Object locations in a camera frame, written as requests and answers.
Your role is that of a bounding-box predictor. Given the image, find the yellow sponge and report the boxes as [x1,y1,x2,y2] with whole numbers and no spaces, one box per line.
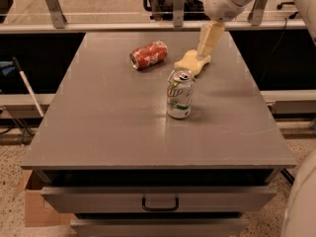
[174,49,211,76]

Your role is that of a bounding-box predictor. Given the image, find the white stick with black grip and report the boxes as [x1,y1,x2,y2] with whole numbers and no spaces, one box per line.
[12,56,44,118]

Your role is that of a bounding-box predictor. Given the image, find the middle metal railing post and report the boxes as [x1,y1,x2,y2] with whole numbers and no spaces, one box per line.
[173,0,184,29]

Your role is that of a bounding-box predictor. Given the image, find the grey cabinet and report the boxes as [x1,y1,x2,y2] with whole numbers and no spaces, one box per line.
[20,31,297,237]

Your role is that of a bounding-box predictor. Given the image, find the green white 7up can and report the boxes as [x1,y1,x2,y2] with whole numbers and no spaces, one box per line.
[167,68,196,119]

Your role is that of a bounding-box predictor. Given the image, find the grey drawer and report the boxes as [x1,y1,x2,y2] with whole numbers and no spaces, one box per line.
[70,218,248,237]
[40,187,276,214]

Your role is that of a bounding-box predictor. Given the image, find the red coke can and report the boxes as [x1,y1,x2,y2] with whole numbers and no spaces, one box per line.
[129,40,168,70]

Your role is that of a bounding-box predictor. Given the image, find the grey upper drawer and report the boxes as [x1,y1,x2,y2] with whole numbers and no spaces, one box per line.
[40,187,276,214]

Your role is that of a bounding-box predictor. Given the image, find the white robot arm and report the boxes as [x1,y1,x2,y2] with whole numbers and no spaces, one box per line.
[232,10,316,237]

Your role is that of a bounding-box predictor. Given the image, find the black drawer handle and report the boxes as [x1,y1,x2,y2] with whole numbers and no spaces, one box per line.
[141,197,180,212]

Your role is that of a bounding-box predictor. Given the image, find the brown cardboard box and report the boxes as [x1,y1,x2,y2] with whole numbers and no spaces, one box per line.
[14,170,76,227]

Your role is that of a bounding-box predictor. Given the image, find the right metal railing post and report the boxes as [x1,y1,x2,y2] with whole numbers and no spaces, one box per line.
[247,0,268,26]

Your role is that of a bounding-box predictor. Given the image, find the black office chair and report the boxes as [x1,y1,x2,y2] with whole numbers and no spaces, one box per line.
[143,0,208,21]

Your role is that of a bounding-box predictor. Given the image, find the metal railing post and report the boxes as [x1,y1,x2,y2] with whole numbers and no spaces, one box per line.
[173,0,184,29]
[247,0,268,26]
[45,0,67,29]

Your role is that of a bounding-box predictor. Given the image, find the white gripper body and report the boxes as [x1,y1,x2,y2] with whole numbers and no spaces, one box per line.
[203,0,245,22]

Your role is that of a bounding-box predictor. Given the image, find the grey lower drawer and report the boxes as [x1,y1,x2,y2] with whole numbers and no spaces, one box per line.
[70,218,248,237]

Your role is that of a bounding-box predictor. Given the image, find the left metal railing post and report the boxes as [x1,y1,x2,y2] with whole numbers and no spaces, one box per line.
[45,0,67,29]

